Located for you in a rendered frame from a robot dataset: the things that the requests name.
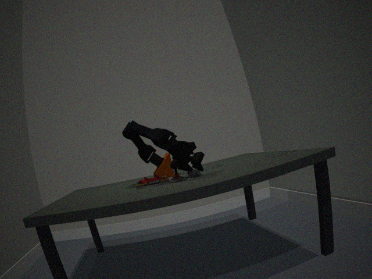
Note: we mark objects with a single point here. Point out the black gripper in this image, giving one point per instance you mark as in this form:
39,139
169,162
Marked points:
181,161

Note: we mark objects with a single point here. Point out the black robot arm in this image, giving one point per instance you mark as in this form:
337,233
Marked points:
160,137

